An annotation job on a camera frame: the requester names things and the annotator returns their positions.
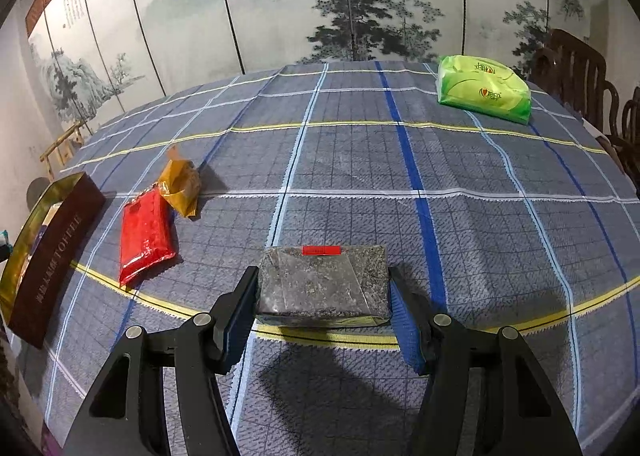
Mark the green tissue pack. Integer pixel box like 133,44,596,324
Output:
436,55,532,125

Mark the painted folding screen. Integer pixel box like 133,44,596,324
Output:
25,0,608,125

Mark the orange snack packet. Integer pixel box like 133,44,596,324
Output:
156,146,202,217

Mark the dark wooden chair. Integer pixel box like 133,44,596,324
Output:
529,29,620,135
596,81,639,194

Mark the blue plaid tablecloth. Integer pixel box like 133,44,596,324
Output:
18,61,639,455

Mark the red snack packet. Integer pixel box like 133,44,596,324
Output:
118,186,177,287

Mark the gold and maroon tin box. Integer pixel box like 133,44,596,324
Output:
1,172,105,349

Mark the bamboo stool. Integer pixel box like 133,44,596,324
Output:
39,120,86,182

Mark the grey speckled snack bar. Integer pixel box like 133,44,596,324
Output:
256,245,390,328

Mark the round stone disc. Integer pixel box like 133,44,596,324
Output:
25,177,50,211

